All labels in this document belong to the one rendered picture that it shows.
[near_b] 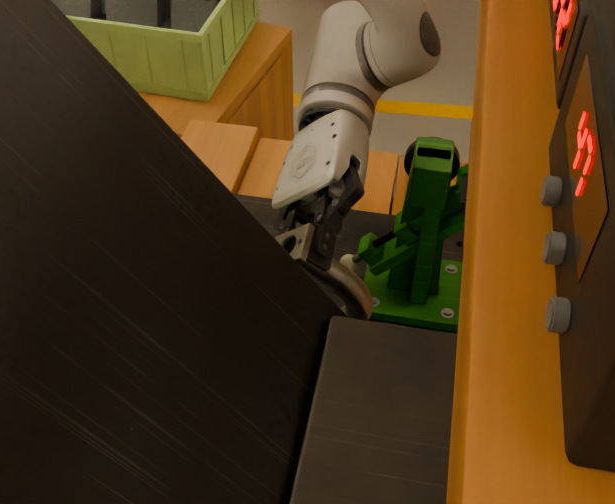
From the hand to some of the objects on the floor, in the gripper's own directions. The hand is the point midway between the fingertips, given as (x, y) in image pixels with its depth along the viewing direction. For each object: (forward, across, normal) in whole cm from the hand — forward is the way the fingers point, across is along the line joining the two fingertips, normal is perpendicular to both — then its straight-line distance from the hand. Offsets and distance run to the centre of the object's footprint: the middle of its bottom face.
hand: (306, 252), depth 72 cm
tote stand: (-65, +150, -53) cm, 172 cm away
